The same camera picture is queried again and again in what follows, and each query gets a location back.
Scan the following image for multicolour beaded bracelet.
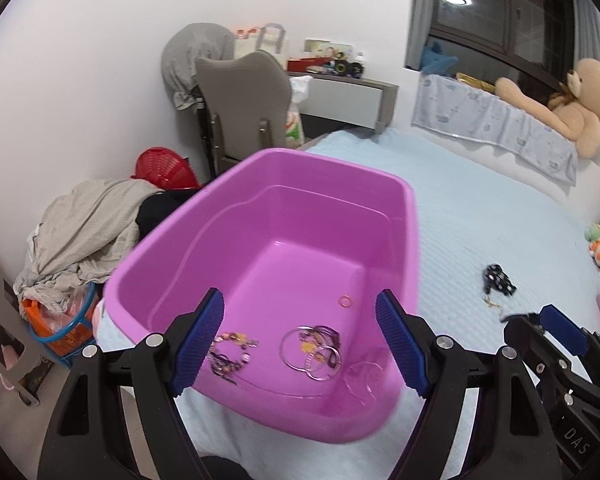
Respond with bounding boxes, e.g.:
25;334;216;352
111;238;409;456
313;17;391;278
206;330;260;387

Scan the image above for large silver ring bangle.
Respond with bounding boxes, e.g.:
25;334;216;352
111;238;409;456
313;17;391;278
303;344;342;382

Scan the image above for light blue bed blanket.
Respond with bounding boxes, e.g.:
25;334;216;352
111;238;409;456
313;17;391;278
96;131;600;479

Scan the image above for purple plastic tub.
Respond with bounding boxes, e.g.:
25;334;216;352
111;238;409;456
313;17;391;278
104;148;419;443

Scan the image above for orange blue laundry basket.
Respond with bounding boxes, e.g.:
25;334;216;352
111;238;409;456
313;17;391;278
21;283;100;368

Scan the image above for beige clothes pile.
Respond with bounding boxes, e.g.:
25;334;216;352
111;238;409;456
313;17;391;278
14;179;159;313

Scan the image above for red plastic basket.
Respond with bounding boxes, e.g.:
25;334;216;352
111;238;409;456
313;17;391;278
132;146;200;191

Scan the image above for large tan teddy bear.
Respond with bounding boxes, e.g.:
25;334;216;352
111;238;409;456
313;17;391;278
494;58;600;159

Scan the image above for blue patterned window blanket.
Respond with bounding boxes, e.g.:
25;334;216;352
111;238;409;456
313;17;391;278
412;75;578;186

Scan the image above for grey chair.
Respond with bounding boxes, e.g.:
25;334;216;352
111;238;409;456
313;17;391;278
196;51;291;174

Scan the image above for grey desk drawer unit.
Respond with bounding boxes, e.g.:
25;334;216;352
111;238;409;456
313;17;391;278
299;75;399;133

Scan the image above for white plastic bag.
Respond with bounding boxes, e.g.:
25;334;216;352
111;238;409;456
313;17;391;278
285;75;312;148

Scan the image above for grey garment on chair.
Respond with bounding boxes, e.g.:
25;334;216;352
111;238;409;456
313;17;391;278
161;23;235;110

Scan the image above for blue plush toy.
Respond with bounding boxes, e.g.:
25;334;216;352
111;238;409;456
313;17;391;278
419;41;458;76

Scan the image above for toy truck on desk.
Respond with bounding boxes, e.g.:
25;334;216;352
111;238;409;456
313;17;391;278
330;58;364;79

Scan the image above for white tote bag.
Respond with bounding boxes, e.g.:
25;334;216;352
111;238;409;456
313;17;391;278
234;23;289;70

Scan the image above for dark window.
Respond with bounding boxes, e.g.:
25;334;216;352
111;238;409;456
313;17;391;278
427;0;574;100

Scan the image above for grey curtain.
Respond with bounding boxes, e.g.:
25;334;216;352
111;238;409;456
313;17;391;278
405;0;434;70

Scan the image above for black polka dot lanyard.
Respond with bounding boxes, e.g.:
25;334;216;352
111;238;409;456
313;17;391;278
481;263;518;311

